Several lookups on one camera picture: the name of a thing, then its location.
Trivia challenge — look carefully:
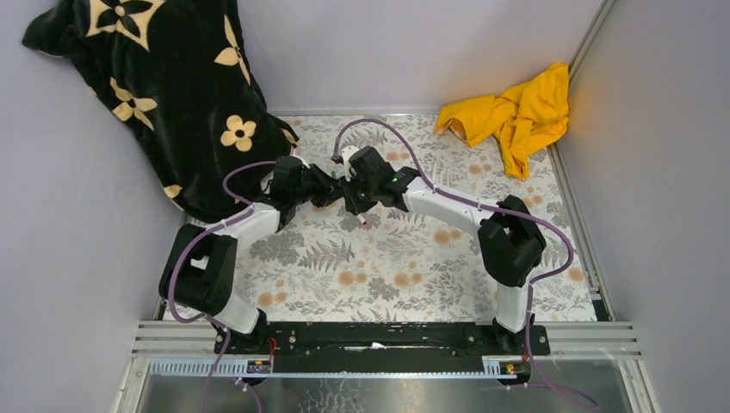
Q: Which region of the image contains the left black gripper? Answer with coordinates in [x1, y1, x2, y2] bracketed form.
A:
[290, 163, 343, 209]

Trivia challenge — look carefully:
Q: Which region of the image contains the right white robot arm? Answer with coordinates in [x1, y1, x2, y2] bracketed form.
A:
[332, 146, 546, 354]

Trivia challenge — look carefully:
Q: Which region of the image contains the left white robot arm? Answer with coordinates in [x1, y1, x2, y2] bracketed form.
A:
[158, 156, 343, 354]

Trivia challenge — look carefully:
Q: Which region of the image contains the floral patterned table mat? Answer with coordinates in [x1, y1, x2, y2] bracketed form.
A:
[234, 115, 597, 322]

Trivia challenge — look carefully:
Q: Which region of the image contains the yellow cloth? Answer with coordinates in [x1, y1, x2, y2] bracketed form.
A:
[434, 63, 570, 181]

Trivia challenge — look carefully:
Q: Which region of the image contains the black floral plush blanket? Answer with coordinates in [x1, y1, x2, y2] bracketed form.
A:
[22, 1, 299, 223]

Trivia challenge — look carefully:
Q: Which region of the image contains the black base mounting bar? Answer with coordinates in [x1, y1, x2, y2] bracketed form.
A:
[213, 318, 551, 363]

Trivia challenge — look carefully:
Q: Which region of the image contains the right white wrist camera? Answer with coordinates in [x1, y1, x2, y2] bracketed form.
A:
[339, 145, 359, 182]

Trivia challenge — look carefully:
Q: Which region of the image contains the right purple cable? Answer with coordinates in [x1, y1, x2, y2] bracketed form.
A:
[331, 118, 600, 411]

